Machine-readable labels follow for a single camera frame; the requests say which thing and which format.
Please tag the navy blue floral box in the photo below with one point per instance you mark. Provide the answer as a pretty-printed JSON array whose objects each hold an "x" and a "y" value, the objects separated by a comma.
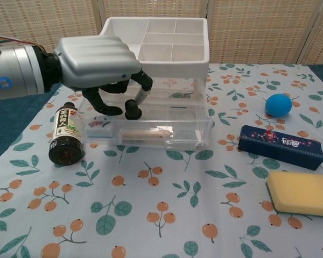
[{"x": 280, "y": 146}]

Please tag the dark sauce bottle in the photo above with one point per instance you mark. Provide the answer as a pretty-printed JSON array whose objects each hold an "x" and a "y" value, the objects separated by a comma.
[{"x": 66, "y": 134}]

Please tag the blue ball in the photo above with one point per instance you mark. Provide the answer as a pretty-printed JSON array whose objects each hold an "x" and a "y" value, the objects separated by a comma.
[{"x": 279, "y": 105}]

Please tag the tan wooden stick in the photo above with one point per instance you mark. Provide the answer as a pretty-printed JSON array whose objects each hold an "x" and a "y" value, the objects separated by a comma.
[{"x": 145, "y": 134}]

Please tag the yellow sponge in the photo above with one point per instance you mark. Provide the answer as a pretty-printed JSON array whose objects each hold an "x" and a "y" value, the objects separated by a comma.
[{"x": 301, "y": 192}]

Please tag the bamboo folding screen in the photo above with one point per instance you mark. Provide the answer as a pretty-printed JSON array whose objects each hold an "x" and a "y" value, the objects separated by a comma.
[{"x": 258, "y": 32}]

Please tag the white plastic drawer organizer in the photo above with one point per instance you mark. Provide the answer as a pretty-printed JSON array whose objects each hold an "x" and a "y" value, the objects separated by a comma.
[{"x": 175, "y": 67}]

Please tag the clear plastic drawer with tile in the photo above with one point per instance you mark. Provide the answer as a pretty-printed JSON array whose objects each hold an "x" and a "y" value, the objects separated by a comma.
[{"x": 150, "y": 126}]

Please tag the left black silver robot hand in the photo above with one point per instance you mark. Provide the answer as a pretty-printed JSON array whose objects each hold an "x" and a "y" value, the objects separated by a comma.
[{"x": 97, "y": 61}]

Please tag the white mahjong tile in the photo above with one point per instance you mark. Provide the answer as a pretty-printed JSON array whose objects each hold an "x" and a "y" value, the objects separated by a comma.
[{"x": 99, "y": 128}]

